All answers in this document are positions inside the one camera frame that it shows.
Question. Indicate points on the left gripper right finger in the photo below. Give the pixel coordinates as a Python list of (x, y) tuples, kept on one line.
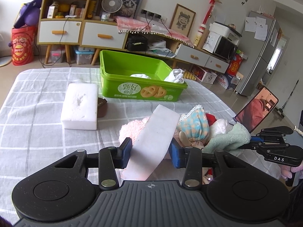
[(189, 158)]

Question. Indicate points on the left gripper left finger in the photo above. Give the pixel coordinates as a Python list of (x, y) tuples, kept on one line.
[(110, 159)]

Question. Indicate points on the mint green towel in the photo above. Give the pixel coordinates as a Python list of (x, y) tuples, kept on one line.
[(232, 140)]

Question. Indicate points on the pink fluffy plush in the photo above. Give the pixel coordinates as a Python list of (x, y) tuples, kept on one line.
[(149, 141)]

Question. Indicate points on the santa plush red white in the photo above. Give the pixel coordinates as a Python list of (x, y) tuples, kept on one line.
[(217, 126)]

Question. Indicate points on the thin white foam block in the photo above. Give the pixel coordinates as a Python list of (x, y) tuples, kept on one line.
[(141, 171)]

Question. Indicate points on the smartphone on stand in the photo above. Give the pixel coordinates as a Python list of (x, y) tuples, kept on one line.
[(257, 109)]

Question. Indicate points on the brown small box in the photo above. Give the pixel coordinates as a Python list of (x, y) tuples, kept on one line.
[(101, 107)]

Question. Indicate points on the large white foam block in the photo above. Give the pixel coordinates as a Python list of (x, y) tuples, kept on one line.
[(79, 111)]

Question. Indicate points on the grey checked table cloth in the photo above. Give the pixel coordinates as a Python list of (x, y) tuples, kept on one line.
[(32, 135)]

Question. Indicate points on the rolled white sock bundle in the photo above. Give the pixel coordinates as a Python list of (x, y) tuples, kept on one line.
[(175, 76)]

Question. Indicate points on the yellow egg tray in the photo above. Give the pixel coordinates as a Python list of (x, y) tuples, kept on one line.
[(188, 75)]

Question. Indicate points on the crumpled white cloth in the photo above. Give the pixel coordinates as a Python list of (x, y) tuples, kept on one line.
[(142, 76)]

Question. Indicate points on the green plastic biscuit box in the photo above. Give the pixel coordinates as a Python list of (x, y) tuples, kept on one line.
[(116, 69)]

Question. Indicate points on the silver refrigerator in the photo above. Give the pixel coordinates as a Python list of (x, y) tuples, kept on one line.
[(259, 40)]

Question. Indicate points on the clear storage box blue lid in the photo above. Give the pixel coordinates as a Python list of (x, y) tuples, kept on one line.
[(83, 55)]

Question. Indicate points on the black microwave oven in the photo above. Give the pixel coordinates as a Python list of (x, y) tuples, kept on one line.
[(220, 46)]

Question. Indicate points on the long low wooden sideboard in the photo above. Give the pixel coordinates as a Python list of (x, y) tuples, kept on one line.
[(180, 53)]

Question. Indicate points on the black bag in sideboard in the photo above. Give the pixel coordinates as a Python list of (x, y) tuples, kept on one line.
[(136, 42)]

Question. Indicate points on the white printer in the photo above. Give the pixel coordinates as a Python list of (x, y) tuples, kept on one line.
[(223, 30)]

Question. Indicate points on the white drawer cabinet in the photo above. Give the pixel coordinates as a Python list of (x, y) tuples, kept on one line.
[(102, 35)]

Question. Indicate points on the pink tasselled cloth runner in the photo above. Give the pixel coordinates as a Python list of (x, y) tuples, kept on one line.
[(130, 25)]

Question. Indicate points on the framed cartoon girl picture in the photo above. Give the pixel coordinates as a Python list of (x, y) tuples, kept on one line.
[(182, 20)]

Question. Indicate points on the red printed bucket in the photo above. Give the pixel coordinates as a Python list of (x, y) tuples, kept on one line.
[(22, 41)]

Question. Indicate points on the small white desk fan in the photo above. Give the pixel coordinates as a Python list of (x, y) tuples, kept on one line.
[(109, 7)]

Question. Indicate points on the framed cat picture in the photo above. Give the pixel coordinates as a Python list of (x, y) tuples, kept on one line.
[(130, 8)]

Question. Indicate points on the wooden shelf cabinet with drawer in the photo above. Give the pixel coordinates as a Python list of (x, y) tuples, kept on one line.
[(61, 25)]

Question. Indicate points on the purple plush toy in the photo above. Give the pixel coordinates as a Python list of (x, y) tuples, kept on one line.
[(29, 14)]

